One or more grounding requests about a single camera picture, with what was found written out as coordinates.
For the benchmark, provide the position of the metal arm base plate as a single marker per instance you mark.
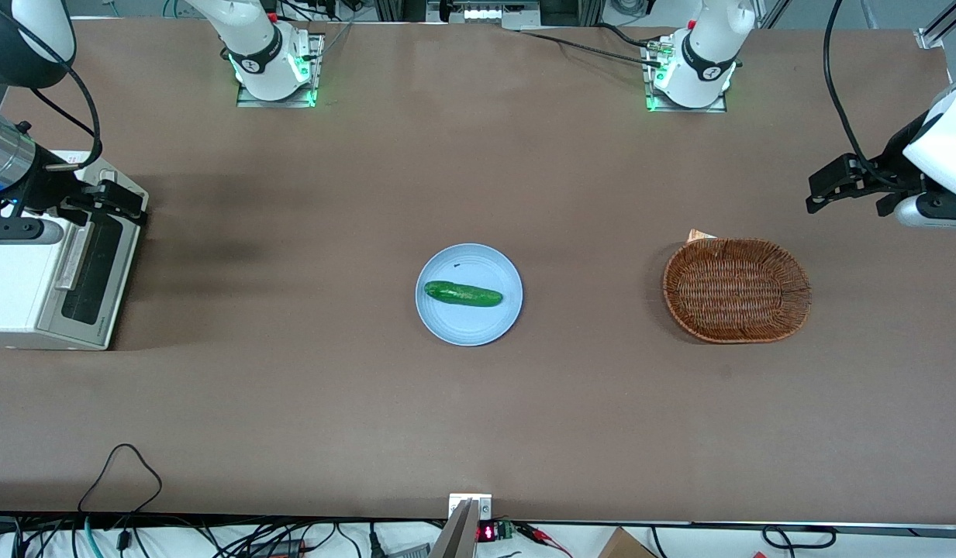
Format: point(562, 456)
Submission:
point(276, 103)
point(679, 109)

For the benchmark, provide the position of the brown wicker basket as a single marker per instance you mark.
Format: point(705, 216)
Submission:
point(737, 291)

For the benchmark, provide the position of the brown cardboard box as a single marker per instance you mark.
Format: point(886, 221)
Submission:
point(625, 546)

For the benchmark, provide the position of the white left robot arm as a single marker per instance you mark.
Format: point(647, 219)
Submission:
point(710, 46)

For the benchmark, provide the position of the green cucumber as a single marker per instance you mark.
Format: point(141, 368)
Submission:
point(462, 294)

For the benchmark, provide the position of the red print oven sticker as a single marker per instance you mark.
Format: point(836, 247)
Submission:
point(73, 159)

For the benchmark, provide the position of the white lit equipment box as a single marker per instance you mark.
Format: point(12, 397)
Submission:
point(493, 13)

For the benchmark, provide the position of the grey box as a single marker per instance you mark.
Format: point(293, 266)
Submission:
point(412, 552)

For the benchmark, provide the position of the aluminium frame profile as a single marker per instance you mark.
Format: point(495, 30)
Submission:
point(931, 35)

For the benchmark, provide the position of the light blue plate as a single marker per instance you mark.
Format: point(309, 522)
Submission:
point(478, 325)

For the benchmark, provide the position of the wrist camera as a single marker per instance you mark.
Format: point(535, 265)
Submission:
point(51, 232)
point(912, 213)

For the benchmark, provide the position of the metal glass oven door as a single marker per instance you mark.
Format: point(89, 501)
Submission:
point(98, 271)

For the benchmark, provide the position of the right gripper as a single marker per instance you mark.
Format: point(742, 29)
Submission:
point(45, 188)

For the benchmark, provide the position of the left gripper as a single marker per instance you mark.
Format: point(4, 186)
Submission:
point(890, 165)

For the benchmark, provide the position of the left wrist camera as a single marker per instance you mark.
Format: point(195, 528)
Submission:
point(912, 213)

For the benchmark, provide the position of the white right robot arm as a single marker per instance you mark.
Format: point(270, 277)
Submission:
point(253, 46)

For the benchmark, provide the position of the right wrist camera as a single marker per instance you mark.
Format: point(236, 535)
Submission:
point(51, 232)

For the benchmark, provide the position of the white toaster oven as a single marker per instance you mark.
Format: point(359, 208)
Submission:
point(12, 287)

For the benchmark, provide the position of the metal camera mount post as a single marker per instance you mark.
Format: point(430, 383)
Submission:
point(458, 535)

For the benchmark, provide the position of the orange paper tag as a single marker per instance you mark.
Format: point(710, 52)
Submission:
point(698, 235)

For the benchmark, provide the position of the red digit display module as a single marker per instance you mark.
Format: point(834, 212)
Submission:
point(486, 532)

